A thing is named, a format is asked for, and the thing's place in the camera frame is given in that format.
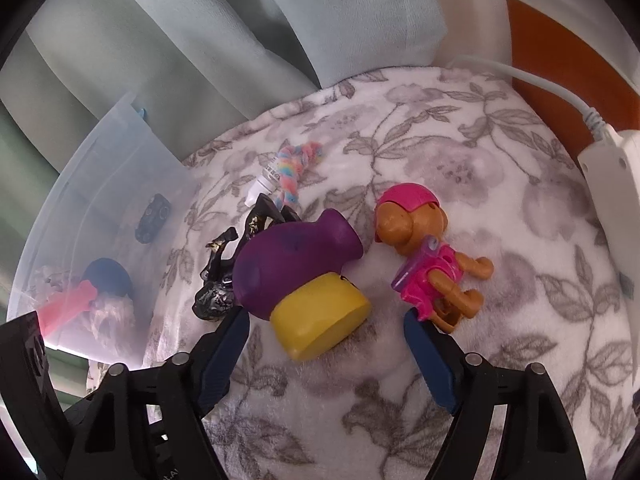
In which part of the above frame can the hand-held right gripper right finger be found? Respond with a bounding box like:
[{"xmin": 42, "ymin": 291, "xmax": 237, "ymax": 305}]
[{"xmin": 402, "ymin": 309, "xmax": 588, "ymax": 480}]

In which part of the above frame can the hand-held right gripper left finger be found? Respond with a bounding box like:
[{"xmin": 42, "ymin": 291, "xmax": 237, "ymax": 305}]
[{"xmin": 65, "ymin": 307, "xmax": 251, "ymax": 480}]

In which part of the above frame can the black gold action figure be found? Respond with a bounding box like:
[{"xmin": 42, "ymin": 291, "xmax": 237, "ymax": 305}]
[{"xmin": 192, "ymin": 195, "xmax": 301, "ymax": 321}]

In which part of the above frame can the pink hair roller clip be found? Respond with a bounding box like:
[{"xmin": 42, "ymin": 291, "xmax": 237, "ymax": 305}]
[{"xmin": 37, "ymin": 280, "xmax": 101, "ymax": 346}]

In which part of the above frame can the purple and yellow toy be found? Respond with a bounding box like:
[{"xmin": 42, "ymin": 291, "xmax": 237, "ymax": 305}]
[{"xmin": 232, "ymin": 208, "xmax": 372, "ymax": 361}]

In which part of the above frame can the pink dog toy figure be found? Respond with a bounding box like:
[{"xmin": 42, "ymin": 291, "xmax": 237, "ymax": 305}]
[{"xmin": 374, "ymin": 182, "xmax": 496, "ymax": 335}]

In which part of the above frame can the black toy car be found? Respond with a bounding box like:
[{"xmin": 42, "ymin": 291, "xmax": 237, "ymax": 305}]
[{"xmin": 136, "ymin": 192, "xmax": 172, "ymax": 244}]

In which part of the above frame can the small white eye drop bottle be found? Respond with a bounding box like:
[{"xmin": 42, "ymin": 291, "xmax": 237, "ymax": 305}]
[{"xmin": 245, "ymin": 157, "xmax": 283, "ymax": 208}]

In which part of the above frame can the clear plastic container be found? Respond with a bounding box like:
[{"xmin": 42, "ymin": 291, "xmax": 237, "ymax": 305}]
[{"xmin": 7, "ymin": 92, "xmax": 201, "ymax": 366}]

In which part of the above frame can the rainbow fuzzy hair tie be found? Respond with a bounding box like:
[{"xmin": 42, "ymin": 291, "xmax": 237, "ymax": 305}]
[{"xmin": 276, "ymin": 142, "xmax": 326, "ymax": 206}]

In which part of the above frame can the blue ball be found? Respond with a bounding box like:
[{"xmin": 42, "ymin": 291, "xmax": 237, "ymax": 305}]
[{"xmin": 81, "ymin": 258, "xmax": 133, "ymax": 306}]

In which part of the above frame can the grey floral blanket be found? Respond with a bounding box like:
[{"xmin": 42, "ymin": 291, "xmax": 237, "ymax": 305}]
[{"xmin": 85, "ymin": 62, "xmax": 640, "ymax": 480}]

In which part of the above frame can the white power strip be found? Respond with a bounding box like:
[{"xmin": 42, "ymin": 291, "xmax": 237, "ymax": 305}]
[{"xmin": 450, "ymin": 57, "xmax": 640, "ymax": 361}]

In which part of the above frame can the pale green curtain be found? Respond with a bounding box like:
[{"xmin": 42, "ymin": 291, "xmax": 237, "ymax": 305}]
[{"xmin": 0, "ymin": 0, "xmax": 448, "ymax": 201}]

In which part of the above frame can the orange wooden cabinet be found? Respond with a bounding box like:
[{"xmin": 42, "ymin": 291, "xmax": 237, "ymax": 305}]
[{"xmin": 505, "ymin": 0, "xmax": 640, "ymax": 161}]

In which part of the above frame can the sheer white curtain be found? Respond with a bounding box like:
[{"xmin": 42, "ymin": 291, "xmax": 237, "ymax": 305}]
[{"xmin": 425, "ymin": 0, "xmax": 521, "ymax": 68}]

